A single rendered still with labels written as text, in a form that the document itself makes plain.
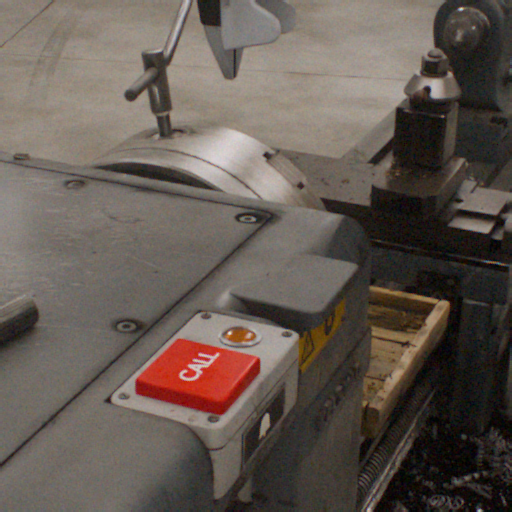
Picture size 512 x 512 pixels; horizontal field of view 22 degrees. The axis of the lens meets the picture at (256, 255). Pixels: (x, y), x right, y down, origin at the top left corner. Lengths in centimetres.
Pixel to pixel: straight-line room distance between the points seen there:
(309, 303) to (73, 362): 18
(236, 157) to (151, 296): 36
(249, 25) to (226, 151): 29
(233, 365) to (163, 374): 4
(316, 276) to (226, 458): 21
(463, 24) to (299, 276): 138
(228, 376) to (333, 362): 26
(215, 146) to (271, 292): 36
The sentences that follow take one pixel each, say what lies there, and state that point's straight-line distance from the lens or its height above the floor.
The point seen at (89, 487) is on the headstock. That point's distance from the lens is 72.
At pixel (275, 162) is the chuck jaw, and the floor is 121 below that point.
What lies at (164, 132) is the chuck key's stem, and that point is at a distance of 128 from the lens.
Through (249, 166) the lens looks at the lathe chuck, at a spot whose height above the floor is 122.
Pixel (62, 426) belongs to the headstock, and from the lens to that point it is 77.
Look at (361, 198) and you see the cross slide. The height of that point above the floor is 97.
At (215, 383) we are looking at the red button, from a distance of 78.
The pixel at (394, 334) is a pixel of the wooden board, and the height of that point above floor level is 88.
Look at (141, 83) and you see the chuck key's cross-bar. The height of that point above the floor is 131.
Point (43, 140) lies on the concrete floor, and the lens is 494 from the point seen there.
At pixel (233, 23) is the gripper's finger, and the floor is 142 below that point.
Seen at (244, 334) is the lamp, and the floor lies 126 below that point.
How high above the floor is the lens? 166
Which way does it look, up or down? 25 degrees down
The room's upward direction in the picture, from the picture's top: 2 degrees clockwise
